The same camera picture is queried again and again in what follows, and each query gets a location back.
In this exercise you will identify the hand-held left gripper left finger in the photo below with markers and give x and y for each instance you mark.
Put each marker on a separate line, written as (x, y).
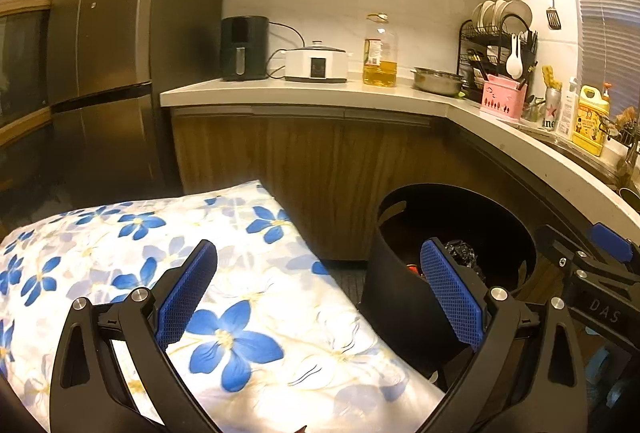
(187, 293)

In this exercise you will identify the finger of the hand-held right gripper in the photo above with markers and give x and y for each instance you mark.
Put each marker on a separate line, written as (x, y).
(612, 240)
(562, 258)

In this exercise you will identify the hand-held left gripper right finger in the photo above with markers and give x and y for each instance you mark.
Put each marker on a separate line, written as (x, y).
(450, 295)

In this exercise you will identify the red plastic bag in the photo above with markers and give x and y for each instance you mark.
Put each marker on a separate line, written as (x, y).
(414, 270)

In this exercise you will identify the black plastic bag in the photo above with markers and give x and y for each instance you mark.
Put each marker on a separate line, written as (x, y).
(462, 253)

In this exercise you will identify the black trash bin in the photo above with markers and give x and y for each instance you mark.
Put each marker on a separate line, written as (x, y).
(395, 303)

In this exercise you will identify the steel sink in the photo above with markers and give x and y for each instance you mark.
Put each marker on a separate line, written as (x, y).
(590, 160)

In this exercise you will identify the steel kitchen faucet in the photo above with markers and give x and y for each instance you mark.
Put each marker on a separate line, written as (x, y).
(631, 158)

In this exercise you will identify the blue floral blanket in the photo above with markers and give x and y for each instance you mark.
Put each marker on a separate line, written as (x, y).
(275, 313)

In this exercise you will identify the yellow detergent bottle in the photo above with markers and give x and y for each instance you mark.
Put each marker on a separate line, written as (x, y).
(590, 123)

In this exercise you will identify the white pump bottle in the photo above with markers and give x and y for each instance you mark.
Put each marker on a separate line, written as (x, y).
(567, 113)

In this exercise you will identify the silver beer can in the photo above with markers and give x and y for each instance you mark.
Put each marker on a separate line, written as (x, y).
(551, 110)

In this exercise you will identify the orange cap pump bottle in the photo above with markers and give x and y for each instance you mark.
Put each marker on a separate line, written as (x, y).
(605, 94)

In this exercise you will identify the pink utensil holder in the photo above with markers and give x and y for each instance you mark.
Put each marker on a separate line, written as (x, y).
(502, 98)

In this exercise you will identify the yellow sponge brush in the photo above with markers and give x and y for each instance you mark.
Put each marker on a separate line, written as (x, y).
(551, 77)

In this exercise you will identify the kitchen counter with wooden cabinets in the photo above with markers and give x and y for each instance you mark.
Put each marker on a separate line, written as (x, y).
(300, 153)

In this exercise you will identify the white rice spoon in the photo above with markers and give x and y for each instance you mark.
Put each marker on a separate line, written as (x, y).
(514, 63)

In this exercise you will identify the steel basin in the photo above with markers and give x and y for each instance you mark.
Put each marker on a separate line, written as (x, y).
(437, 82)

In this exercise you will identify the black dish rack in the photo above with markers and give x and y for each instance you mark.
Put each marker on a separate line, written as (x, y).
(472, 58)

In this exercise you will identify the window blinds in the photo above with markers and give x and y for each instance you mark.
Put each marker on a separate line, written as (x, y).
(605, 13)

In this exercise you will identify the cooking oil bottle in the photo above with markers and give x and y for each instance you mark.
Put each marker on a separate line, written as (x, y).
(380, 63)

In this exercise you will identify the white plate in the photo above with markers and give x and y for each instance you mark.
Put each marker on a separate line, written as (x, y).
(492, 13)
(520, 13)
(478, 15)

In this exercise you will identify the black air fryer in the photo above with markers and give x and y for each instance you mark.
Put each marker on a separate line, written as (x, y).
(245, 48)

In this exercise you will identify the white electric cooker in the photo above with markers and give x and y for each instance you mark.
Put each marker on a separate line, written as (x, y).
(316, 65)

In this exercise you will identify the dark steel refrigerator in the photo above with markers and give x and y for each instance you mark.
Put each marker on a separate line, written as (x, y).
(125, 38)

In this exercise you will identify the wooden framed glass door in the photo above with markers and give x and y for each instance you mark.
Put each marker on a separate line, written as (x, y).
(25, 63)

